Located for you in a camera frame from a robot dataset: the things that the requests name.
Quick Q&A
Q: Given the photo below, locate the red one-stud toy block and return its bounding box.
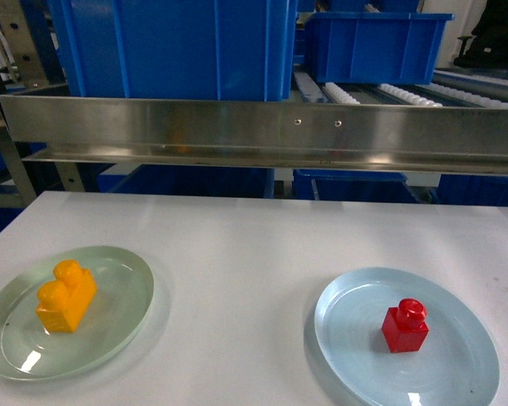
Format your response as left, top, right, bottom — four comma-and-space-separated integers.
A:
381, 298, 429, 354

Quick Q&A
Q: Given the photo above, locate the yellow two-stud toy block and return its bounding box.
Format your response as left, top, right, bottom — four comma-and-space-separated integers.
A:
36, 259, 98, 333

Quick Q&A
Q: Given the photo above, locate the blue bin lower shelf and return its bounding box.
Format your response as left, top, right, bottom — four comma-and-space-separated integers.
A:
292, 169, 423, 204

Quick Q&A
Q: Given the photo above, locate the blue bin on rollers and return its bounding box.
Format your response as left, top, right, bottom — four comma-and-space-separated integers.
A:
305, 12, 454, 85

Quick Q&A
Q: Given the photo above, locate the large blue plastic bin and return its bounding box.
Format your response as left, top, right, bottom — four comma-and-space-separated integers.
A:
49, 1, 297, 102

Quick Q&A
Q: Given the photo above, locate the white roller conveyor track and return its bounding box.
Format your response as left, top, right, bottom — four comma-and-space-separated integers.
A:
293, 71, 508, 110

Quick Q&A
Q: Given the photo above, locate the light blue plastic plate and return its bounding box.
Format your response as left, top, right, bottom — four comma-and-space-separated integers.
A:
314, 267, 500, 405

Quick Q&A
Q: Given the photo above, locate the green plastic plate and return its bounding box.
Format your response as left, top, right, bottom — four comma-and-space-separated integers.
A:
0, 246, 154, 381

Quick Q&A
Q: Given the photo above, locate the stainless steel shelf rail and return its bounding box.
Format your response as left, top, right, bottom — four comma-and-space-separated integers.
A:
2, 95, 508, 176

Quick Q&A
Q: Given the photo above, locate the steel rack upright post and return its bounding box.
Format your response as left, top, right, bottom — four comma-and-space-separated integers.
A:
0, 76, 37, 208

